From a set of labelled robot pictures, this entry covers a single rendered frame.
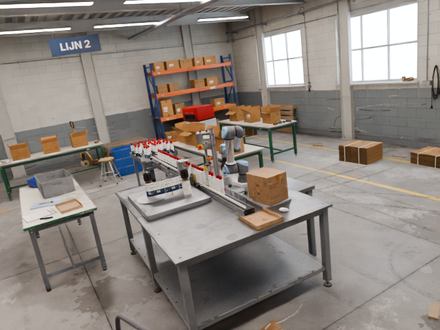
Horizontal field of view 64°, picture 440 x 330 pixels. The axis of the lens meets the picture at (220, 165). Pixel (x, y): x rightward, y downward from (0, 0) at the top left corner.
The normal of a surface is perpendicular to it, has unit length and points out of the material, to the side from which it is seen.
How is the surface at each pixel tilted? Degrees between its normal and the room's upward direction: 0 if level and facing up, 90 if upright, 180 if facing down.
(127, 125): 90
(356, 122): 90
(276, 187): 90
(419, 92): 90
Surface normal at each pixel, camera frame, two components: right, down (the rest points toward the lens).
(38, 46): 0.50, 0.16
